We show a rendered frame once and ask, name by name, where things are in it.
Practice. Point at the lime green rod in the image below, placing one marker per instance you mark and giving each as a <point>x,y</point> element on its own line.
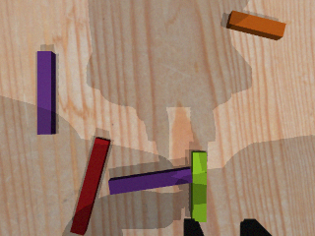
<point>199,186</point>

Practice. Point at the red rod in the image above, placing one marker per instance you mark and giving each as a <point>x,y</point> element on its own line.
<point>87,198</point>

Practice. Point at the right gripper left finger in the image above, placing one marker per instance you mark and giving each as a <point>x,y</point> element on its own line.
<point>192,227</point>

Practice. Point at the purple rod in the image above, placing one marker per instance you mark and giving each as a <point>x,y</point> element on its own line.
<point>46,93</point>
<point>150,180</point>

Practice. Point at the orange rectangular rod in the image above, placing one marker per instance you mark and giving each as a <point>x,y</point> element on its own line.
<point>255,25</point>

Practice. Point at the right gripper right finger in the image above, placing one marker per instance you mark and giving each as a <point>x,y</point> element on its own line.
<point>251,227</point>

